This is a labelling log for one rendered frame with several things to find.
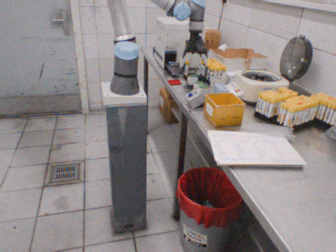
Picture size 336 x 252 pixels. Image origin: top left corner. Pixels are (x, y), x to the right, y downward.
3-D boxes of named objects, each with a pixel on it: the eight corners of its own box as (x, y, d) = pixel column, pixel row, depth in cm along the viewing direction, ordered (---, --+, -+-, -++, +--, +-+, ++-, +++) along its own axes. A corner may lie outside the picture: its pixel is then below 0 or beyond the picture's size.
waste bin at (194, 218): (166, 222, 185) (169, 167, 164) (218, 214, 194) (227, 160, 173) (184, 275, 153) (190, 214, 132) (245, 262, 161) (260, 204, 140)
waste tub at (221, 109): (202, 114, 130) (205, 94, 126) (229, 112, 133) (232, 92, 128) (213, 127, 119) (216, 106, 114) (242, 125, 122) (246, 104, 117)
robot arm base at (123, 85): (107, 94, 136) (108, 74, 131) (111, 84, 149) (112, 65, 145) (139, 97, 137) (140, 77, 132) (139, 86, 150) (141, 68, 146)
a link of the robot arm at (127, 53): (112, 73, 132) (113, 44, 126) (114, 66, 144) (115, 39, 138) (137, 76, 134) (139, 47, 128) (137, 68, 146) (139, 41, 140)
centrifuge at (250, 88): (220, 88, 161) (223, 67, 155) (271, 88, 164) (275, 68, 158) (233, 106, 140) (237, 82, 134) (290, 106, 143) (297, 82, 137)
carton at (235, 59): (206, 70, 191) (208, 48, 184) (244, 69, 198) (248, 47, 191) (221, 82, 170) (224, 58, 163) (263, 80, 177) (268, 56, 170)
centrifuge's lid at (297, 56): (288, 31, 147) (302, 33, 149) (271, 76, 159) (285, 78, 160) (310, 39, 128) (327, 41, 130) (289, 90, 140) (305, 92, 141)
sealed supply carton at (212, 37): (183, 46, 255) (185, 25, 247) (208, 47, 258) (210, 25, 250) (190, 54, 228) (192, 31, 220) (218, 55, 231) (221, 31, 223)
